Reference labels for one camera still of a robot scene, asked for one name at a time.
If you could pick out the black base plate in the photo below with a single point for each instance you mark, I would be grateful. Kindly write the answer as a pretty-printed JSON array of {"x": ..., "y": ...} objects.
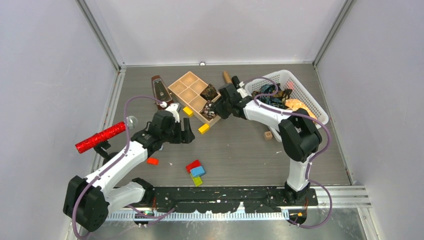
[{"x": 225, "y": 199}]

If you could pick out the black pink floral tie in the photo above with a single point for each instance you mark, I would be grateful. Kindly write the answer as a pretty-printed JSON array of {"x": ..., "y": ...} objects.
[{"x": 207, "y": 111}]

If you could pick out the orange red small brick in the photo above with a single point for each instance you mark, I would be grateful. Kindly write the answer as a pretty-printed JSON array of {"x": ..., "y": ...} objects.
[{"x": 152, "y": 161}]

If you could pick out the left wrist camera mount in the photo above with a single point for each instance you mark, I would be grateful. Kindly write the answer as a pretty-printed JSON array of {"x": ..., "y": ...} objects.
[{"x": 175, "y": 109}]

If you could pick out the red toy brick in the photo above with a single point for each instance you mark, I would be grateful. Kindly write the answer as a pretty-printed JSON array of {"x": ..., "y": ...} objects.
[{"x": 193, "y": 165}]

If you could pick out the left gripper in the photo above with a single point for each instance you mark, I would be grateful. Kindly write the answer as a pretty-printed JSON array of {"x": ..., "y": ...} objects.
[{"x": 185, "y": 136}]

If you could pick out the black microphone silver head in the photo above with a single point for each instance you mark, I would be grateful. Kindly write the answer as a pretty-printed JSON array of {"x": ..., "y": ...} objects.
[{"x": 236, "y": 81}]

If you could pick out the yellow block near tray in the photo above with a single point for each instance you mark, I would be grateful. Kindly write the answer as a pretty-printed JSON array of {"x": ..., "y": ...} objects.
[{"x": 188, "y": 111}]

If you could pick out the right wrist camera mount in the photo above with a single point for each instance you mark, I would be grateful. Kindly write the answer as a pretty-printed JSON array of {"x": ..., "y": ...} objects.
[{"x": 242, "y": 91}]

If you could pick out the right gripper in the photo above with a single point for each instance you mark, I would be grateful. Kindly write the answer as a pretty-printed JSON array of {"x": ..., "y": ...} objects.
[{"x": 222, "y": 113}]

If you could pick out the small wooden letter cube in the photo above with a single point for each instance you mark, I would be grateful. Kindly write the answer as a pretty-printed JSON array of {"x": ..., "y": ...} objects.
[{"x": 268, "y": 135}]

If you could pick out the red glitter microphone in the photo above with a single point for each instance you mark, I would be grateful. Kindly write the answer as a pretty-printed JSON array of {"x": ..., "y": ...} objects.
[{"x": 105, "y": 135}]

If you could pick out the white plastic basket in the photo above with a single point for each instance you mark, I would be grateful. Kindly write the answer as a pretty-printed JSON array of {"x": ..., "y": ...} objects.
[{"x": 287, "y": 80}]

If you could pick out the blue patterned tie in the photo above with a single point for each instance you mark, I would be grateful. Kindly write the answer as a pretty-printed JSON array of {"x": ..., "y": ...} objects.
[{"x": 268, "y": 89}]

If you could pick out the orange gold tie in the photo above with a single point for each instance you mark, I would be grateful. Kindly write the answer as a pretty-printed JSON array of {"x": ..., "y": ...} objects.
[{"x": 295, "y": 104}]

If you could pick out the dark rolled tie in tray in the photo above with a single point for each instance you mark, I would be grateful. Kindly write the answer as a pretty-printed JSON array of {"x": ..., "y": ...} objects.
[{"x": 209, "y": 93}]

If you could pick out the wooden compartment tray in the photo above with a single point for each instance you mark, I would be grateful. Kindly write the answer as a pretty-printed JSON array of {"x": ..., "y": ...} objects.
[{"x": 187, "y": 90}]

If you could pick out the yellow block upright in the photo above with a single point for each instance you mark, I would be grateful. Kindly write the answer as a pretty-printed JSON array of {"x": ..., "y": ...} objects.
[{"x": 204, "y": 128}]

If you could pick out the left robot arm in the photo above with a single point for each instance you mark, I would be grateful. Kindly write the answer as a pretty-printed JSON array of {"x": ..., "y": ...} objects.
[{"x": 90, "y": 199}]

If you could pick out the brown wooden metronome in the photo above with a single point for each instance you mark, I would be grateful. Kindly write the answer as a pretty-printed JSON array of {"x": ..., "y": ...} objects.
[{"x": 160, "y": 91}]

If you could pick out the blue toy brick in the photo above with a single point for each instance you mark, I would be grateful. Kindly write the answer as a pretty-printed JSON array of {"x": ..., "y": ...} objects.
[{"x": 197, "y": 171}]

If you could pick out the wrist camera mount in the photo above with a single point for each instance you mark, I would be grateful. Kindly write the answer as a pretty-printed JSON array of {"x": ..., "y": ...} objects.
[
  {"x": 242, "y": 91},
  {"x": 175, "y": 109}
]

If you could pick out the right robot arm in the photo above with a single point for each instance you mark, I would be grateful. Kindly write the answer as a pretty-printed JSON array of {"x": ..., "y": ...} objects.
[{"x": 299, "y": 135}]

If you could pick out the yellow green translucent brick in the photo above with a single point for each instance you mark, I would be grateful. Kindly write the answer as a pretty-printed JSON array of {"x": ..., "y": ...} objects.
[{"x": 196, "y": 180}]

